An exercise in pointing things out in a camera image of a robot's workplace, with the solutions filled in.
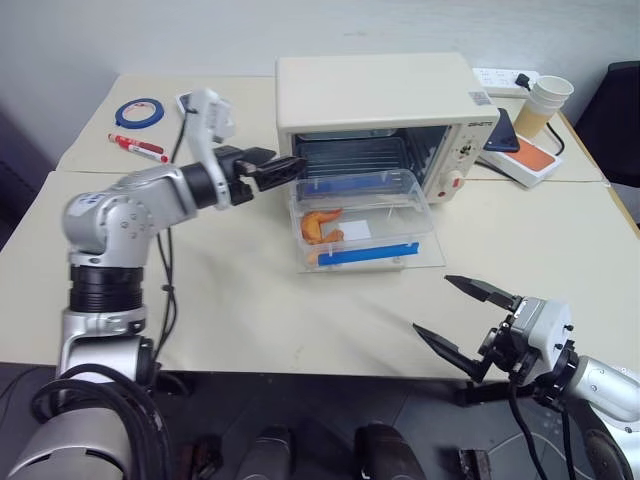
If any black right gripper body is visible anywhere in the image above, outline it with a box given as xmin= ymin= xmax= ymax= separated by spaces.
xmin=476 ymin=298 xmax=540 ymax=387

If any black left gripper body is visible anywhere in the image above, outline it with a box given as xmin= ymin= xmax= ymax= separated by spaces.
xmin=214 ymin=144 xmax=267 ymax=207

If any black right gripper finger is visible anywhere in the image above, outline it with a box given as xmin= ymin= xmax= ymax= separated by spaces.
xmin=443 ymin=274 xmax=524 ymax=314
xmin=412 ymin=322 xmax=490 ymax=385

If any glass toaster oven door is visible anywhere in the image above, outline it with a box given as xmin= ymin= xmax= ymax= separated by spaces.
xmin=291 ymin=199 xmax=448 ymax=275

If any orange fried food piece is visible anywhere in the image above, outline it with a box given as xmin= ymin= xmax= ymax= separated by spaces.
xmin=301 ymin=208 xmax=347 ymax=246

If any metal oven rack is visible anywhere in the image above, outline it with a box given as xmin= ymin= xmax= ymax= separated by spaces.
xmin=294 ymin=133 xmax=407 ymax=177

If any clear plastic food container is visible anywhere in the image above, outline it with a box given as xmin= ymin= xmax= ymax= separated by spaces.
xmin=288 ymin=168 xmax=434 ymax=272

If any cream toaster oven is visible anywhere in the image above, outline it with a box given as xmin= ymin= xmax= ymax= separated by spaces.
xmin=274 ymin=52 xmax=501 ymax=206

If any white paper label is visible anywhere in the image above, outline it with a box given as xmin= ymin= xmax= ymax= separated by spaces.
xmin=339 ymin=219 xmax=373 ymax=242

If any red marker pen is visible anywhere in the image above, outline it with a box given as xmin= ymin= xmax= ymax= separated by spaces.
xmin=106 ymin=131 xmax=172 ymax=164

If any small brown block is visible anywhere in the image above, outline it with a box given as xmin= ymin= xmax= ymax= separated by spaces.
xmin=458 ymin=448 xmax=491 ymax=480

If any blue tape strip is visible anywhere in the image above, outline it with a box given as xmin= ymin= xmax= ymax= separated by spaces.
xmin=319 ymin=241 xmax=421 ymax=268

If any blue tape roll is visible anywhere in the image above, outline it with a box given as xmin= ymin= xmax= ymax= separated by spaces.
xmin=114 ymin=97 xmax=166 ymax=132

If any dark rounded shape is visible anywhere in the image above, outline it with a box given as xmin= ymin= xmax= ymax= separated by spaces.
xmin=353 ymin=422 xmax=419 ymax=480
xmin=236 ymin=423 xmax=294 ymax=480

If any white and orange box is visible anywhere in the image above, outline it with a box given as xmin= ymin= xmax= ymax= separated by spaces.
xmin=476 ymin=131 xmax=564 ymax=189

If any dark blue smartphone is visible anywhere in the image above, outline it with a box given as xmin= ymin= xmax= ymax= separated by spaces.
xmin=481 ymin=106 xmax=522 ymax=154

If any white power strip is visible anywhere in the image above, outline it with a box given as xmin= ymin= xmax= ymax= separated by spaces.
xmin=472 ymin=66 xmax=544 ymax=99

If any black chair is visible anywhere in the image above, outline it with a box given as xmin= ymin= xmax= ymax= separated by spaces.
xmin=574 ymin=60 xmax=640 ymax=190

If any dark purple chair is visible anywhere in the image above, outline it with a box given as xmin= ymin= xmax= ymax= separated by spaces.
xmin=0 ymin=99 xmax=57 ymax=251

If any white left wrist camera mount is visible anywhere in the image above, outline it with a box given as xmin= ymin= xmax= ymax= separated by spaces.
xmin=185 ymin=88 xmax=236 ymax=211

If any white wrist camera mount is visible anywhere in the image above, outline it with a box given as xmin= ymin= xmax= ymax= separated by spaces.
xmin=514 ymin=296 xmax=576 ymax=372
xmin=185 ymin=88 xmax=236 ymax=211

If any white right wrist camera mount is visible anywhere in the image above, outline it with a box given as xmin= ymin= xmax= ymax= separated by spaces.
xmin=514 ymin=296 xmax=576 ymax=372

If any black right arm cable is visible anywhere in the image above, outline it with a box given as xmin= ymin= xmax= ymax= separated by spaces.
xmin=507 ymin=383 xmax=577 ymax=480

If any black power cable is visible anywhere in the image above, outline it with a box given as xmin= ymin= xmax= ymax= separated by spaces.
xmin=543 ymin=119 xmax=567 ymax=157

